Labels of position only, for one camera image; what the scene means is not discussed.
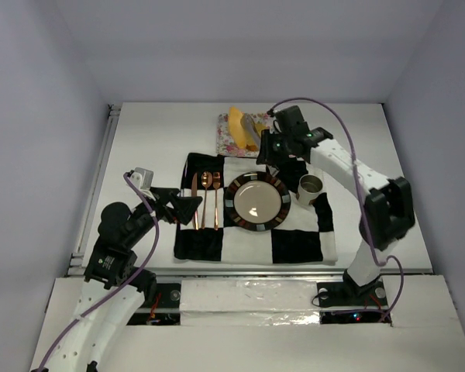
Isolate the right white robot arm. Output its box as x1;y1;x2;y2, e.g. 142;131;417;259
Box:
257;105;415;298

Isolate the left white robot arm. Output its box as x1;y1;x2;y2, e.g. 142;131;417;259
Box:
37;188;202;371

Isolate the round brown bread piece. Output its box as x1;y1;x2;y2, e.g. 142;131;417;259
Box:
246;122;268;152

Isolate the copper knife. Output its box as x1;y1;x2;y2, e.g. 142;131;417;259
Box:
191;173;199;230

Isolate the copper spoon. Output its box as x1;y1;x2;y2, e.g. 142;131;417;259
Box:
200;171;212;229

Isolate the metal cup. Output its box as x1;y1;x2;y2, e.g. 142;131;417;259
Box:
296;174;323;205

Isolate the copper fork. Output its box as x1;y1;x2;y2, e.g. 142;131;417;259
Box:
212;171;221;231

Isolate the floral rectangular tray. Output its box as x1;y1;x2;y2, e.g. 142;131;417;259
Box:
215;113;273;158

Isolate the dark rimmed ceramic plate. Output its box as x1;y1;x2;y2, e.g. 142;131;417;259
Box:
223;171;291;233

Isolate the black white checkered placemat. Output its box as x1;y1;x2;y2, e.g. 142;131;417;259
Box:
174;153;337;266

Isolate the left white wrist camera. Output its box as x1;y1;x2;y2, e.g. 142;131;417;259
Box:
129;167;153;195

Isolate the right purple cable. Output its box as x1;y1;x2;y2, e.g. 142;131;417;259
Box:
267;96;405;322

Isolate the purple cable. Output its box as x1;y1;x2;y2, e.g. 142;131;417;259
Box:
267;96;405;322
36;172;160;371

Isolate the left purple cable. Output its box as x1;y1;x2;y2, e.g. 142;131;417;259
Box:
36;172;160;371

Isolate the aluminium frame rail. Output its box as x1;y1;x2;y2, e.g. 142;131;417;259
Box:
64;103;122;277

